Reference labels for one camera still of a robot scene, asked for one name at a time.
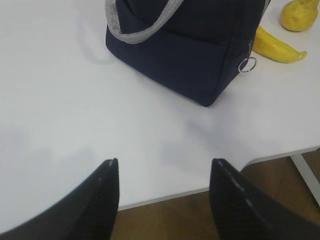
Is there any white table leg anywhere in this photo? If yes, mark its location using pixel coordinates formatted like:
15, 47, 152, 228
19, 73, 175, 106
290, 154, 320, 205

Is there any yellow pear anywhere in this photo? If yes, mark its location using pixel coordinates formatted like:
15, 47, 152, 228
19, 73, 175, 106
280, 0, 320, 32

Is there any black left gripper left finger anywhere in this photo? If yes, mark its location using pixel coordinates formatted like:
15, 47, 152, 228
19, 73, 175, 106
0, 158, 120, 240

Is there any navy blue lunch bag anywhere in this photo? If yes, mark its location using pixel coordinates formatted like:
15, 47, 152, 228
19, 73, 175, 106
105, 0, 269, 107

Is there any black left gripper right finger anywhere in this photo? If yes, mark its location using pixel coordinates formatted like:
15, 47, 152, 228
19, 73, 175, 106
209, 158, 320, 240

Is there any yellow banana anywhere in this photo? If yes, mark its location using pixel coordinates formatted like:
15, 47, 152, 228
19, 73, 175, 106
252, 26, 308, 64

